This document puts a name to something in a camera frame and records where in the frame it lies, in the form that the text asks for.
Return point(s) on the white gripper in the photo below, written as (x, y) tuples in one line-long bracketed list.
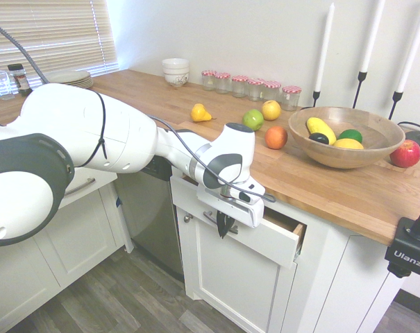
[(237, 211)]

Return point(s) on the white drawer with wooden interior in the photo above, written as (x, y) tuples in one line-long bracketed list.
[(265, 239)]

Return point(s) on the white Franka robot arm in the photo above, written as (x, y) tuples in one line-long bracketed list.
[(74, 121)]

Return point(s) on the round metal cabinet knob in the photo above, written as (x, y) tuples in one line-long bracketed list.
[(187, 218)]

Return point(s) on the white kitchen cabinet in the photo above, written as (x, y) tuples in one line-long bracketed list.
[(237, 284)]

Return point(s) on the orange fruit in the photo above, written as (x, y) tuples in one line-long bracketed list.
[(276, 137)]

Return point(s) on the green apple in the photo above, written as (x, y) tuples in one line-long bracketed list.
[(253, 119)]

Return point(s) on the yellow pear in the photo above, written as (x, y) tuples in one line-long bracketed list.
[(200, 112)]

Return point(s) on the yellow apple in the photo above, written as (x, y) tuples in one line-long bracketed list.
[(271, 110)]

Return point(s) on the black avocado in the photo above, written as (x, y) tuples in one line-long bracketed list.
[(319, 138)]

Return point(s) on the yellow banana in bowl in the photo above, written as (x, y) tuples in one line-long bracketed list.
[(320, 127)]

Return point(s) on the glass jar red checkered lid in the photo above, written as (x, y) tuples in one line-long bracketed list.
[(239, 86), (255, 90), (271, 91), (208, 80), (223, 83), (291, 98)]

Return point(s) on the large wooden bowl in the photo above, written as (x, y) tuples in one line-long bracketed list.
[(348, 157)]

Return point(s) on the yellow mango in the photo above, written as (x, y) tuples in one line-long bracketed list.
[(348, 144)]

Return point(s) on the white bowl floral print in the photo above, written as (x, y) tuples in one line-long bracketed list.
[(176, 80)]

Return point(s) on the black candle holder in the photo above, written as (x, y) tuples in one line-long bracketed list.
[(361, 78), (316, 98), (398, 97)]

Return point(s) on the green lime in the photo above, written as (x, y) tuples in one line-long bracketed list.
[(351, 134)]

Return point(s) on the plain white bowl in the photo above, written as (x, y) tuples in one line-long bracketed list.
[(175, 66)]

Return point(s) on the red apple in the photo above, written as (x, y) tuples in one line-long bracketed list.
[(405, 153)]

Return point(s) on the tall white candle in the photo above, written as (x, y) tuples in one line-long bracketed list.
[(412, 52), (325, 48), (371, 38)]

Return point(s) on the stack of white plates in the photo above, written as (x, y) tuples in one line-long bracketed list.
[(74, 78)]

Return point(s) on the spice jar black lid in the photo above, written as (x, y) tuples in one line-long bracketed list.
[(20, 78)]

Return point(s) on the white window blinds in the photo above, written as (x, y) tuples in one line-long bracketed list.
[(57, 34)]

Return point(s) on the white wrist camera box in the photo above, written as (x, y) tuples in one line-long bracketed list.
[(246, 196)]

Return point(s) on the black Ulanzi camera mount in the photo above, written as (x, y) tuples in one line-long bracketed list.
[(409, 246)]

